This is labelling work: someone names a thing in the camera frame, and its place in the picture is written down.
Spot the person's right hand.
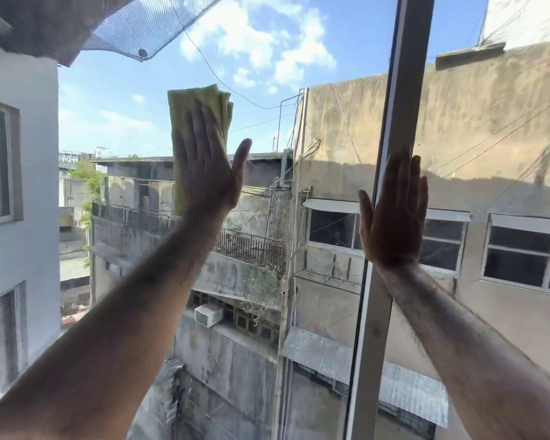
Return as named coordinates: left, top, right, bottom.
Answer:
left=357, top=145, right=430, bottom=271

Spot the person's left hand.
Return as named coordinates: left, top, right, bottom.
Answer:
left=177, top=98, right=253, bottom=221

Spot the large window glass pane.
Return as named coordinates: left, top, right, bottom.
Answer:
left=0, top=0, right=400, bottom=440

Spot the green cloth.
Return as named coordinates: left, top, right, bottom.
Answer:
left=167, top=84, right=235, bottom=218

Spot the narrow window glass pane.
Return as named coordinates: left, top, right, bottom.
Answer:
left=378, top=0, right=550, bottom=440

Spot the person's left forearm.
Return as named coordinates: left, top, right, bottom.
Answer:
left=0, top=210, right=232, bottom=440

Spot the black balcony railing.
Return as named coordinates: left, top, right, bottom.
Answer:
left=91, top=201, right=288, bottom=273

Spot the green tree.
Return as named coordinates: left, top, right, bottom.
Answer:
left=71, top=159, right=104, bottom=266

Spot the white air conditioner unit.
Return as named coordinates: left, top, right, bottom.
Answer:
left=194, top=303, right=224, bottom=328

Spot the corrugated metal awning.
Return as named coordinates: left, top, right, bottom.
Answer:
left=280, top=327, right=450, bottom=429

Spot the tall beige concrete building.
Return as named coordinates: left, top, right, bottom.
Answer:
left=293, top=36, right=550, bottom=440

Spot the blue safety net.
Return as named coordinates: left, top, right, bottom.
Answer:
left=82, top=0, right=228, bottom=64

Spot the white neighbouring building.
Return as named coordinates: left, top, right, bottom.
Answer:
left=0, top=36, right=63, bottom=404

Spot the stained grey concrete building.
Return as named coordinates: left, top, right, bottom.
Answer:
left=89, top=150, right=296, bottom=440

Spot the black overhead cable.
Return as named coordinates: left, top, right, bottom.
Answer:
left=167, top=0, right=303, bottom=111

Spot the white window frame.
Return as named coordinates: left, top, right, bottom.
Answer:
left=343, top=0, right=436, bottom=440

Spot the white rooftop wall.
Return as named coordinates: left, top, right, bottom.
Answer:
left=478, top=0, right=550, bottom=51

